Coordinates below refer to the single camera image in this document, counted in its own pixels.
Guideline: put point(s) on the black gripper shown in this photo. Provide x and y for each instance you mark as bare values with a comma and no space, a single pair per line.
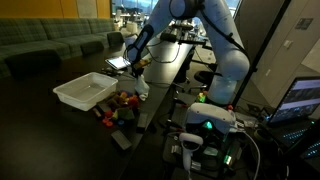
137,69

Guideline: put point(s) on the white terry towel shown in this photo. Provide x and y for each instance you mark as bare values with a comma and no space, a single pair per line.
142,88

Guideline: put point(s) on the small red ball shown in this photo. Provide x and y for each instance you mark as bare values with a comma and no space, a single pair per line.
133,101

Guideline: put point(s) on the brown plush toy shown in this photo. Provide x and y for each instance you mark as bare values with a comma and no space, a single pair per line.
116,101

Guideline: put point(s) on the green block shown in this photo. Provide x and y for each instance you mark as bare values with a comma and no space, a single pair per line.
126,114

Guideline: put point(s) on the black rectangular block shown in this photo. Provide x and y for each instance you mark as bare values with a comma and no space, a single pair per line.
121,140
142,121

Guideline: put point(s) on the blue disc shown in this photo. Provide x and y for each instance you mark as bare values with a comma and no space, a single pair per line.
120,122

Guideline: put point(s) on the wooden cylinder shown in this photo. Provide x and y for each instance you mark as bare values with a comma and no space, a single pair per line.
97,112

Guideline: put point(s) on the red disc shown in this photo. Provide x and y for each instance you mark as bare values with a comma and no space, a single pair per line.
107,123

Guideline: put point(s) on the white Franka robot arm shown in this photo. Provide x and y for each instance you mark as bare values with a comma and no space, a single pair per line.
230,60

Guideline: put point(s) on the clear plastic bin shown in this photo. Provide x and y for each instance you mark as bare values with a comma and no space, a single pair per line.
83,90

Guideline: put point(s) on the glowing tablet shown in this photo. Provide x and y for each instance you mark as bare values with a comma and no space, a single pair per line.
117,62

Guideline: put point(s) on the black office chair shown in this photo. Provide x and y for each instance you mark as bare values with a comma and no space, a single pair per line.
203,77

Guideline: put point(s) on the green yellow object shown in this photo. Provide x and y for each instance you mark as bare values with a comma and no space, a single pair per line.
201,97

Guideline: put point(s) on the white control box green light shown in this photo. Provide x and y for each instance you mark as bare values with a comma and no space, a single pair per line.
206,115

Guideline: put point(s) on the white VR controller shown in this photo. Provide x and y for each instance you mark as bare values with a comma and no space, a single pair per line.
188,141

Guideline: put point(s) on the red emergency stop button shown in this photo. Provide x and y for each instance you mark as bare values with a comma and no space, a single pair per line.
230,107

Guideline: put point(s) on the green plaid sofa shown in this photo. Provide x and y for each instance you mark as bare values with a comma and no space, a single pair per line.
33,33

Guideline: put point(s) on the black electronics box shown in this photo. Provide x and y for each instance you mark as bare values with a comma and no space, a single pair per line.
216,150

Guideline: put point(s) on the black stand pole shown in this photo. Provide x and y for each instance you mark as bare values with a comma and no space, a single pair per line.
262,50

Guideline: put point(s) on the open laptop lit screen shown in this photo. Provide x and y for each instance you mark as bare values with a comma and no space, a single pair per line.
300,96

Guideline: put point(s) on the black stereo camera bar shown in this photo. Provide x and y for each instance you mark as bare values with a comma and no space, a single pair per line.
170,37

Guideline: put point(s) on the small white wall plate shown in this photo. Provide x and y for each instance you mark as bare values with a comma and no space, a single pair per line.
267,72

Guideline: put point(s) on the grey wall sign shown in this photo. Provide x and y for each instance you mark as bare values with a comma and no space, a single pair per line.
304,23

